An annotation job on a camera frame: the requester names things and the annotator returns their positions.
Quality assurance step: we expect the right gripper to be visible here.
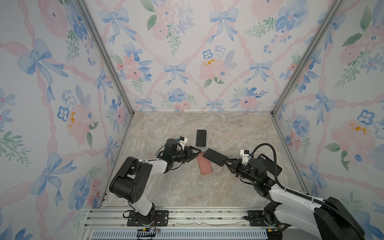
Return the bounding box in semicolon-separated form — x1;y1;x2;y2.
223;158;259;187

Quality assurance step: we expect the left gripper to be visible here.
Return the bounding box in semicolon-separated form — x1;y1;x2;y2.
171;146;201;164

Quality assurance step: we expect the pink phone case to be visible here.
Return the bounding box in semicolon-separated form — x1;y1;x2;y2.
197;152;213;175

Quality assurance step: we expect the light blue phone case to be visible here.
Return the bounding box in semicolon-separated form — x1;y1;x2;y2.
195;129;208;148

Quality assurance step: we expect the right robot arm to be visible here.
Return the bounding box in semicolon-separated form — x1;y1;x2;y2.
224;155;365;240

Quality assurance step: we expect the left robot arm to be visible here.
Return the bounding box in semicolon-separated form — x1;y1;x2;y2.
109;137;202;227

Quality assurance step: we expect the black phone case right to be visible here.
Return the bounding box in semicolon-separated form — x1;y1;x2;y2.
258;154;282;176

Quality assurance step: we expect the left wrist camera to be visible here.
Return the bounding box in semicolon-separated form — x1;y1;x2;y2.
177;137;188;149

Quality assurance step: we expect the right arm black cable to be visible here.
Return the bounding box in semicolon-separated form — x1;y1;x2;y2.
250;143;366;240

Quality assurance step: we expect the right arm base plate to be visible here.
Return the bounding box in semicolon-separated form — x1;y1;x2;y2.
244;209;291;228

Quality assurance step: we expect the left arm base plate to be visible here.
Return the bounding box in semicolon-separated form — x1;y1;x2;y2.
123;210;169;227

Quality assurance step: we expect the left corner aluminium post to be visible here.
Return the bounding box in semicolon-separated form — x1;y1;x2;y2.
74;0;134;117

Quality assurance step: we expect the corner aluminium post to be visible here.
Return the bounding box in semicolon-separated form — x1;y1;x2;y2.
271;0;345;117
74;0;134;117

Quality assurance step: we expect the right corner aluminium post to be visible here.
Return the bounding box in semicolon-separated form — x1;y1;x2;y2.
271;0;345;117

